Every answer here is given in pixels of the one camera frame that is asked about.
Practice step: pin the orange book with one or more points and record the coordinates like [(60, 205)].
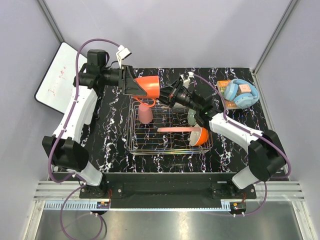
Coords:
[(229, 91)]

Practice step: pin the pink floral plate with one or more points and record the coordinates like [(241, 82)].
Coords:
[(178, 129)]

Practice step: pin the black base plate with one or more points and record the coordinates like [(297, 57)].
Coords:
[(167, 191)]

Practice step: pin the white whiteboard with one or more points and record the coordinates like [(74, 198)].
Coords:
[(55, 88)]

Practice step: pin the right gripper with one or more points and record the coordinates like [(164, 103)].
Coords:
[(168, 95)]

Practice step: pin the pink cube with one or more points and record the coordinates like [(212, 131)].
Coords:
[(244, 88)]

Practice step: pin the orange bowl white inside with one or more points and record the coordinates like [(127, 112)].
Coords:
[(199, 137)]

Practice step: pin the orange mug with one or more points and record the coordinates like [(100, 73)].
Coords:
[(151, 87)]

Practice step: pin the green celadon bowl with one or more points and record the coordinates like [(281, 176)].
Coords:
[(191, 117)]

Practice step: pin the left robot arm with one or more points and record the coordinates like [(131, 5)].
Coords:
[(63, 147)]

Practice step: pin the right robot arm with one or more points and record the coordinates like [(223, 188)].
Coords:
[(264, 149)]

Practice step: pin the pink cup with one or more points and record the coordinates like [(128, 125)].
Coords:
[(145, 114)]

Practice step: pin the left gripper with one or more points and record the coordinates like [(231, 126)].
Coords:
[(128, 83)]

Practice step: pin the white plate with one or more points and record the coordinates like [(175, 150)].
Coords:
[(179, 106)]

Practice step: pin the blue headphones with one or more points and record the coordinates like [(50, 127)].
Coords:
[(245, 100)]

